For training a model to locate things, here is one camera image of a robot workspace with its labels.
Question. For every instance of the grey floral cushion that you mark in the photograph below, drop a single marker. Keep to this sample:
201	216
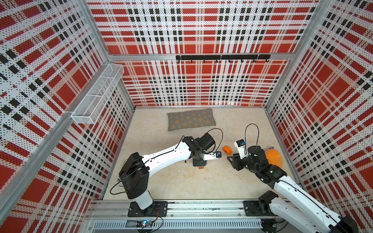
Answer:
190	119

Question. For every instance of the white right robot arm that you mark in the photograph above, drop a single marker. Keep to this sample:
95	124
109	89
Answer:
287	199

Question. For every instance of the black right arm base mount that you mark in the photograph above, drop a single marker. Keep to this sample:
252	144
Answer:
261	206

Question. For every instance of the orange plush toy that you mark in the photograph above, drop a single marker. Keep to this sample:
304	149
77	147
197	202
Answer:
274	157

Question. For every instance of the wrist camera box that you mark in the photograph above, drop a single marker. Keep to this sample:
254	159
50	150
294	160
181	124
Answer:
240	145
212	156

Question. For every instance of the orange translucent lego piece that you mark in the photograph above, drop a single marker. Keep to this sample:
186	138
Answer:
227	150

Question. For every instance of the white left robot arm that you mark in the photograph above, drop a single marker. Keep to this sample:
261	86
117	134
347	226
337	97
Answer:
138	169

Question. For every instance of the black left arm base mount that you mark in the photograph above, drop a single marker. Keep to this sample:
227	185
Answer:
158	208

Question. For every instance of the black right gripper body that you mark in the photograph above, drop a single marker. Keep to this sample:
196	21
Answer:
245	163

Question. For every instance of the white wire mesh basket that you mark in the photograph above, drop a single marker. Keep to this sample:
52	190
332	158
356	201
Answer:
92	105

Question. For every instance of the green lit circuit board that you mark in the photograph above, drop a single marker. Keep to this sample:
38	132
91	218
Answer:
144	224

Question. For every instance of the black hook rail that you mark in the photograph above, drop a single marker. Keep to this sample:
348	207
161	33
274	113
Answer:
253	57

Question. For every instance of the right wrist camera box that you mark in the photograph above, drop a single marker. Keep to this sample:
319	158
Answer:
240	145

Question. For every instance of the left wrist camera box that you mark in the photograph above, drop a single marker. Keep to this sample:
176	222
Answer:
212	156

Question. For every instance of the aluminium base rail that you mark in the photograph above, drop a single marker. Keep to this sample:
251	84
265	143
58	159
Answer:
183	216

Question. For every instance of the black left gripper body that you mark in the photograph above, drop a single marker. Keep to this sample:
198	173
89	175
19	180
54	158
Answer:
199	161

